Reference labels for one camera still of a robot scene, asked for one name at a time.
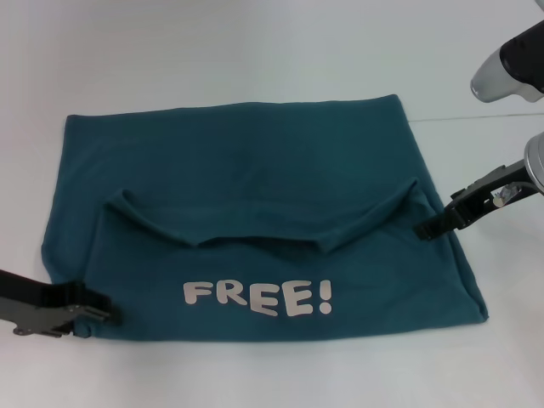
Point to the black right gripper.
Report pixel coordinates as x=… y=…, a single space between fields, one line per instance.
x=489 y=197

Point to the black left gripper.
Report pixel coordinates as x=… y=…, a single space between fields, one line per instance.
x=38 y=306

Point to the blue shirt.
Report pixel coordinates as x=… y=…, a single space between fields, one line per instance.
x=263 y=212

